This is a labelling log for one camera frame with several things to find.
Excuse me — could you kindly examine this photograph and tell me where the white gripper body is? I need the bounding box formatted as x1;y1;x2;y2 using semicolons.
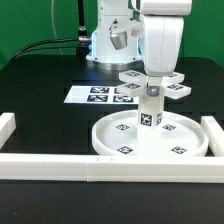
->
141;16;184;77

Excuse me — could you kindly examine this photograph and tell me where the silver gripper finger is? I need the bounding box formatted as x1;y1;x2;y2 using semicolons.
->
147;76;162;97

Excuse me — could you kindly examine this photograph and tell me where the white cross-shaped table base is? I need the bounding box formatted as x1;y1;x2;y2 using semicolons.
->
117;70;191;99

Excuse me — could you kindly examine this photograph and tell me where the white round table top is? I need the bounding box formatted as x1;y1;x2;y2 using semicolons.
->
92;110;208;158

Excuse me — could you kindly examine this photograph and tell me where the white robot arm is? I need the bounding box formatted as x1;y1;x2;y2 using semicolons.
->
86;0;192;97

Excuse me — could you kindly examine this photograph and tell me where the white marker sheet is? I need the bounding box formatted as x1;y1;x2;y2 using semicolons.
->
64;85;138;105

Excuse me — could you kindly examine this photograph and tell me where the white right fence bar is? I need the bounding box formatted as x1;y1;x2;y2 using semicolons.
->
201;116;224;157

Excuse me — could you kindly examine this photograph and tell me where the white fence bar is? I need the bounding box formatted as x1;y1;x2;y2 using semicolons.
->
201;116;224;157
0;113;16;149
0;153;224;183

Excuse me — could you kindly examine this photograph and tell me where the white front fence bar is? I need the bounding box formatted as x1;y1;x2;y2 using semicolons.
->
0;153;224;183

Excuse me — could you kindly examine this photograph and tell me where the white left fence bar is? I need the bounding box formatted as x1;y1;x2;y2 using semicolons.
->
0;113;16;149

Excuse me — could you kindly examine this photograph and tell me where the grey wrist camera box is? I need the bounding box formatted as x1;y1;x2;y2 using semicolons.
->
110;31;128;50

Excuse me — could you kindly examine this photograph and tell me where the black upright cable connector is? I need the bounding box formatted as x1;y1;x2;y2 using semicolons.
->
77;0;88;57

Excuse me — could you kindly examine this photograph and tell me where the black cable bundle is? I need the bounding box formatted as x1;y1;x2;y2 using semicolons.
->
8;37;93;64

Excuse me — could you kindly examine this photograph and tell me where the thin white cable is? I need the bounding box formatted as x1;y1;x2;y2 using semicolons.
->
50;0;64;56

